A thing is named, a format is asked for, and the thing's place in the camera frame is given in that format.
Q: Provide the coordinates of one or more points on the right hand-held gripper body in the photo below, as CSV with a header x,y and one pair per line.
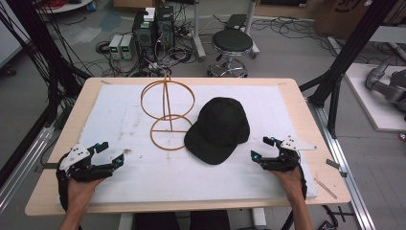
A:
x,y
287,156

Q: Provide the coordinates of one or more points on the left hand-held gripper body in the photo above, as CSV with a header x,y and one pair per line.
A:
x,y
75,159

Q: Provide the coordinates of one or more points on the black baseball cap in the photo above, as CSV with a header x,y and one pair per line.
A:
x,y
220,127

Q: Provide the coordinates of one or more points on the person's right hand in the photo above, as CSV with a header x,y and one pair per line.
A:
x,y
288,185

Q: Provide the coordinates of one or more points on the person's left hand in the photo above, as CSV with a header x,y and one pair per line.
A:
x,y
79,191

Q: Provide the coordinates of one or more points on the white foam mat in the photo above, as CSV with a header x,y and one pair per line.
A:
x,y
143,182

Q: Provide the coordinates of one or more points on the grey tape strip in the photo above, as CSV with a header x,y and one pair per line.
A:
x,y
333,164

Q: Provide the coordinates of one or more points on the thin wooden stick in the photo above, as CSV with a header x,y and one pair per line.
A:
x,y
325,188

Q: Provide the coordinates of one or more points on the white table leg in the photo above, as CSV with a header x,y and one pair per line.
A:
x,y
126,222
259,218

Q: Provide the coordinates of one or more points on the person's dark trousers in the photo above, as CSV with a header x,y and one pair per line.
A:
x,y
178,222

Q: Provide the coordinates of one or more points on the white platform board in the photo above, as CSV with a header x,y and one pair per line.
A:
x,y
376,115

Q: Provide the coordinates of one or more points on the grey bench power supply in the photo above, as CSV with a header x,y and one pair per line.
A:
x,y
127,47
115,46

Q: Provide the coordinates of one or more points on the black round stool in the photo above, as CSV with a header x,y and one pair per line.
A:
x,y
232,41

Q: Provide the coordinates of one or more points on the white stand leg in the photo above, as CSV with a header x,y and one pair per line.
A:
x,y
252,32
198,38

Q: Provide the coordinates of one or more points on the black computer tower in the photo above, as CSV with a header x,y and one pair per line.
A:
x,y
143,35
165,27

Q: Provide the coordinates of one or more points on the brown cardboard box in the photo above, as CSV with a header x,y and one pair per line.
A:
x,y
338,16

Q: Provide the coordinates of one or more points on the aluminium floor rail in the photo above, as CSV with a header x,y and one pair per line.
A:
x,y
344,179
22,172

